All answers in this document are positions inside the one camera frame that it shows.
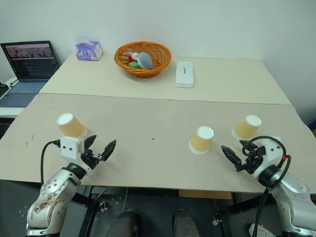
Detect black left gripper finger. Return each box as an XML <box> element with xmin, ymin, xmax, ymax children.
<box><xmin>100</xmin><ymin>139</ymin><xmax>118</xmax><ymax>162</ymax></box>
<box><xmin>83</xmin><ymin>134</ymin><xmax>98</xmax><ymax>152</ymax></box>

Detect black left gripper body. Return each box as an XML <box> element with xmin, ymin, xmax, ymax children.
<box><xmin>79</xmin><ymin>149</ymin><xmax>103</xmax><ymax>170</ymax></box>

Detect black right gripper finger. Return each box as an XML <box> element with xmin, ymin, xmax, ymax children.
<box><xmin>238</xmin><ymin>139</ymin><xmax>259</xmax><ymax>152</ymax></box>
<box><xmin>220</xmin><ymin>145</ymin><xmax>242</xmax><ymax>166</ymax></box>

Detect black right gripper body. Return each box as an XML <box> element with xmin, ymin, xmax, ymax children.
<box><xmin>235</xmin><ymin>147</ymin><xmax>267</xmax><ymax>175</ymax></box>

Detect yellow ribbed paper cup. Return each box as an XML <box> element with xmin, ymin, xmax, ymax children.
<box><xmin>231</xmin><ymin>114</ymin><xmax>263</xmax><ymax>140</ymax></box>
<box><xmin>189</xmin><ymin>125</ymin><xmax>214</xmax><ymax>156</ymax></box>
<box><xmin>55</xmin><ymin>112</ymin><xmax>88</xmax><ymax>140</ymax></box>

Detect brown cardboard piece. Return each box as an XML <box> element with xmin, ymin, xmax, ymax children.
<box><xmin>178</xmin><ymin>189</ymin><xmax>233</xmax><ymax>200</ymax></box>

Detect white crumpled object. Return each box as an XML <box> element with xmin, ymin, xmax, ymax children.
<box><xmin>248</xmin><ymin>221</ymin><xmax>275</xmax><ymax>237</ymax></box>

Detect dark rounded shape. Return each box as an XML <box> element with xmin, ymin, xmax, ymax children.
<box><xmin>171</xmin><ymin>207</ymin><xmax>200</xmax><ymax>237</ymax></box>
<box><xmin>104</xmin><ymin>210</ymin><xmax>142</xmax><ymax>237</ymax></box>

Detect orange woven basket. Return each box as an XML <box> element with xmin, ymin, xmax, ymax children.
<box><xmin>113</xmin><ymin>40</ymin><xmax>172</xmax><ymax>79</ymax></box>

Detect purple tissue box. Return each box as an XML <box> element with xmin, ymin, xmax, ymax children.
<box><xmin>75</xmin><ymin>35</ymin><xmax>104</xmax><ymax>61</ymax></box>

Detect white rectangular case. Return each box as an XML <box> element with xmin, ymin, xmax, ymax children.
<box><xmin>174</xmin><ymin>61</ymin><xmax>196</xmax><ymax>89</ymax></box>

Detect grey round pad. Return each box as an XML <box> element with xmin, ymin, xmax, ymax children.
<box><xmin>138</xmin><ymin>52</ymin><xmax>155</xmax><ymax>70</ymax></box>

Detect open laptop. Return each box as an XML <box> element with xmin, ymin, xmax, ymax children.
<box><xmin>0</xmin><ymin>40</ymin><xmax>60</xmax><ymax>108</ymax></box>

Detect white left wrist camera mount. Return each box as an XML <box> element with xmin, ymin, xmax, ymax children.
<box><xmin>59</xmin><ymin>136</ymin><xmax>85</xmax><ymax>159</ymax></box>

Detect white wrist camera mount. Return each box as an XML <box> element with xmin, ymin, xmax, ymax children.
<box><xmin>59</xmin><ymin>136</ymin><xmax>85</xmax><ymax>159</ymax></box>
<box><xmin>255</xmin><ymin>136</ymin><xmax>285</xmax><ymax>174</ymax></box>

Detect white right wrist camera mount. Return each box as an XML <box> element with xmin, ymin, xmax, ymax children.
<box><xmin>255</xmin><ymin>136</ymin><xmax>285</xmax><ymax>174</ymax></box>

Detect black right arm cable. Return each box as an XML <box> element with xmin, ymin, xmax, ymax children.
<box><xmin>242</xmin><ymin>135</ymin><xmax>292</xmax><ymax>237</ymax></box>

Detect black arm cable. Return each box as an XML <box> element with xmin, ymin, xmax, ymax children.
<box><xmin>242</xmin><ymin>135</ymin><xmax>292</xmax><ymax>237</ymax></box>
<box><xmin>40</xmin><ymin>140</ymin><xmax>61</xmax><ymax>185</ymax></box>

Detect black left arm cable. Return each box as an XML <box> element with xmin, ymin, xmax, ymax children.
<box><xmin>40</xmin><ymin>140</ymin><xmax>61</xmax><ymax>185</ymax></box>

